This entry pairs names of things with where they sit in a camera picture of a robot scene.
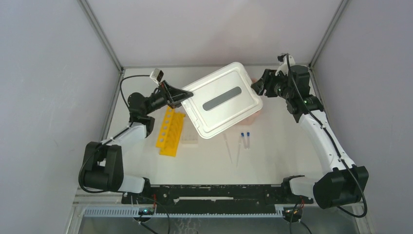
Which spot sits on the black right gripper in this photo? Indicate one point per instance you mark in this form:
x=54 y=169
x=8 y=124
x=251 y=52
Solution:
x=267 y=81

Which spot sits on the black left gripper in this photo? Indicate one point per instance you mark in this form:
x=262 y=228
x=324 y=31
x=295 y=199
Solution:
x=181 y=95

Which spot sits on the white plastic bin lid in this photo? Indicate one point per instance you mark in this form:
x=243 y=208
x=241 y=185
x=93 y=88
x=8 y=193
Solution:
x=221 y=100

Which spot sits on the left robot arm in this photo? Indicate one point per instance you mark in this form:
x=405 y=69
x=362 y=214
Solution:
x=102 y=169

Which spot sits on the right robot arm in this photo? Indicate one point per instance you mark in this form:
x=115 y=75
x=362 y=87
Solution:
x=343 y=182

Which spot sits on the clear well plate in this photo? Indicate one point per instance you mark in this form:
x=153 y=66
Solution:
x=189 y=135

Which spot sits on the pink plastic bin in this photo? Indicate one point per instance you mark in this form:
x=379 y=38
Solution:
x=249 y=120

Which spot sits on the yellow test tube rack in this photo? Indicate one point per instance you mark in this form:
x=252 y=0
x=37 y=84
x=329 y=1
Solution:
x=170 y=132

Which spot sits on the right blue-capped tube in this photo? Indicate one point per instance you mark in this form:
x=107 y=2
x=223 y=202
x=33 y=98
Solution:
x=248 y=140

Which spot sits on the blue-capped tube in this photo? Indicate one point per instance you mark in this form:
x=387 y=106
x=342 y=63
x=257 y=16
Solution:
x=243 y=138
x=248 y=140

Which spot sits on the left blue-capped tube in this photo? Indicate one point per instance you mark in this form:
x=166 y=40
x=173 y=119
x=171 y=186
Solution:
x=243 y=138

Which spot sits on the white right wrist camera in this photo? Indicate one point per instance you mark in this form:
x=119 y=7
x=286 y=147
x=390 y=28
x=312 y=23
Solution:
x=285 y=61

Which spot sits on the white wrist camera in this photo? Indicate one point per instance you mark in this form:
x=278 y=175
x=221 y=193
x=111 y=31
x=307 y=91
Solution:
x=156 y=76
x=285 y=61

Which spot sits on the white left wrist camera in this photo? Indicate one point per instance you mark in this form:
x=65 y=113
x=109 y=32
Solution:
x=156 y=76

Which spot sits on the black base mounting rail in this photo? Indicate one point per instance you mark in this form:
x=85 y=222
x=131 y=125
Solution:
x=215 y=199

